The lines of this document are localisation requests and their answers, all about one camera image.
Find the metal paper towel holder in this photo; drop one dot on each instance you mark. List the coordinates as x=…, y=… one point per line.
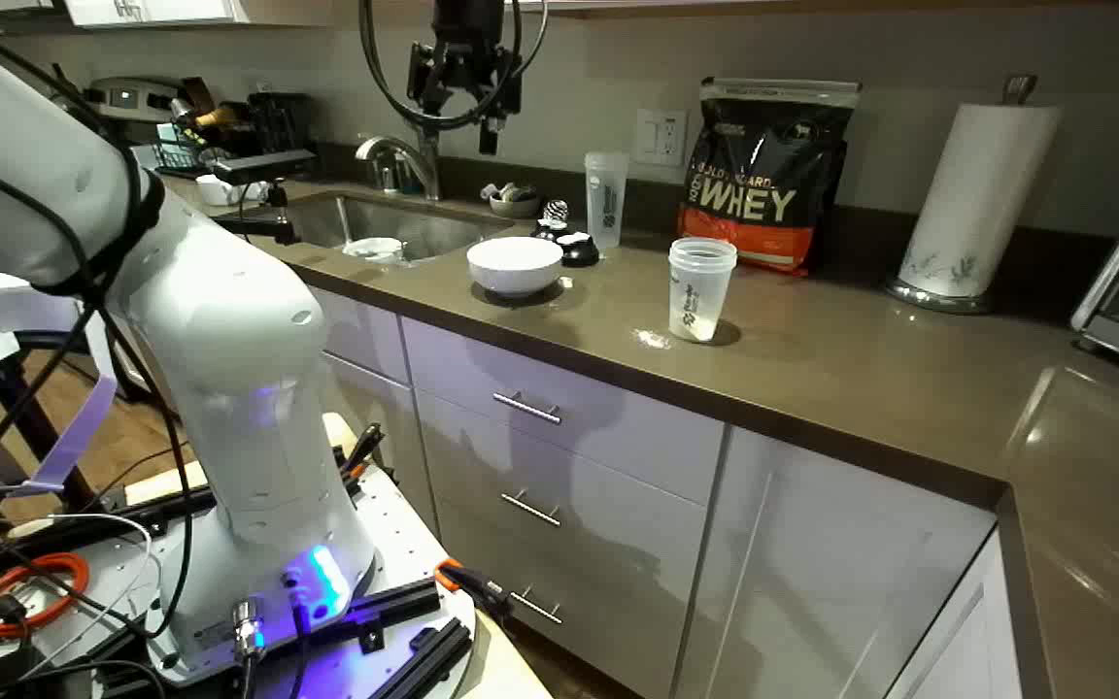
x=1018, y=86

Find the black countertop appliance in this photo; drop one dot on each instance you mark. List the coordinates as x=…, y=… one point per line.
x=280, y=118

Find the white base cabinet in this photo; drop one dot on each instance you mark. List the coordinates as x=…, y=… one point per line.
x=612, y=480

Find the white wall outlet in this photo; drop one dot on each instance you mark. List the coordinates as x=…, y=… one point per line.
x=658, y=137

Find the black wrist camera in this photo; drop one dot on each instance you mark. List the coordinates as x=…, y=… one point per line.
x=425, y=79

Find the white bowl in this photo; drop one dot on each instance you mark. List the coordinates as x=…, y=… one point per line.
x=513, y=260

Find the white cup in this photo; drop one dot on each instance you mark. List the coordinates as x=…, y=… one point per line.
x=373, y=249

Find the perforated robot base table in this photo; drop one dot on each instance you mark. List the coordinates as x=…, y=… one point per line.
x=405, y=526

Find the steel kitchen sink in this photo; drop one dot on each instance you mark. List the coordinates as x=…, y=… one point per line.
x=438, y=231

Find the small metal sink accessory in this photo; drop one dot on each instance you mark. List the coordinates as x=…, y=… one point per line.
x=507, y=196

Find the tall clear shaker bottle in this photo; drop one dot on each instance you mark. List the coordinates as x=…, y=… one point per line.
x=606, y=196

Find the black whey protein bag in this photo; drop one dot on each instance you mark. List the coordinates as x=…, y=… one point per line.
x=768, y=170

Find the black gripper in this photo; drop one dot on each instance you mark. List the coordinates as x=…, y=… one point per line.
x=466, y=23

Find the white paper towel roll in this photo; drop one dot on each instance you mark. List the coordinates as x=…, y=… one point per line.
x=971, y=196

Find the chrome sink faucet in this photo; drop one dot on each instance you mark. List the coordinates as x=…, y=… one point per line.
x=394, y=157

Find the small black white cap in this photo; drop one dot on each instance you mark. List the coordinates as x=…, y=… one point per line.
x=552, y=219

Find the short clear shaker bottle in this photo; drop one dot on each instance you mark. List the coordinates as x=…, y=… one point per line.
x=702, y=291

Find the black clamp bar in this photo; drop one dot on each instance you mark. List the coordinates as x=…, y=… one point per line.
x=425, y=662
x=387, y=609

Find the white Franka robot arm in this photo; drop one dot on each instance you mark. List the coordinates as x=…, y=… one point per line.
x=233, y=334

